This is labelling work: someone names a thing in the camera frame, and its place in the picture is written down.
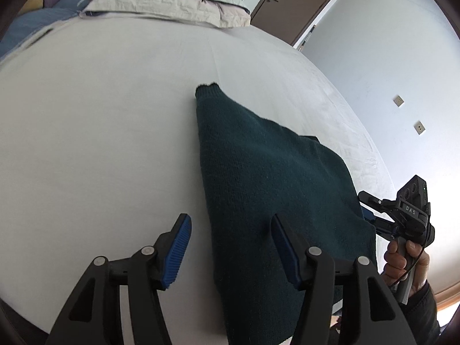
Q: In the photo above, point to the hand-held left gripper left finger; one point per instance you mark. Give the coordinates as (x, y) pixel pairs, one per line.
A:
(178, 251)

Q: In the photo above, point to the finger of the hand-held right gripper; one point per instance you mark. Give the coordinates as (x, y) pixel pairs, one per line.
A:
(382, 228)
(373, 198)

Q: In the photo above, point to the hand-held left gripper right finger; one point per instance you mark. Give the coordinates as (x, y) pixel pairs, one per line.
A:
(287, 255)

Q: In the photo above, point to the dark green sweater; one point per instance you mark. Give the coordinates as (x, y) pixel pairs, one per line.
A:
(258, 169)

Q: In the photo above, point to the person's right forearm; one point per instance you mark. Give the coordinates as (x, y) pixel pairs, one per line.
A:
(424, 312)

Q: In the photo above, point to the person's right hand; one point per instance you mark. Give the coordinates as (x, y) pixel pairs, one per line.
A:
(395, 262)

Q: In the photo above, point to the bed with white sheet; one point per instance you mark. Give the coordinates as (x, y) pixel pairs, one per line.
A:
(90, 133)

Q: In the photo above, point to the brown door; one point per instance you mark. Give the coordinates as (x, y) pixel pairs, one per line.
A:
(298, 3)

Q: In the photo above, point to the folded beige and blue duvet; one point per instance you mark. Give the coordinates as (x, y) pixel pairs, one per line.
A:
(161, 3)

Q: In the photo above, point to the blue pillow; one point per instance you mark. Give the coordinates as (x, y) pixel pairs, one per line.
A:
(28, 21)

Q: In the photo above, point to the beige wall socket plate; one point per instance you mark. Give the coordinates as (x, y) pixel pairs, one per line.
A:
(398, 100)
(418, 126)

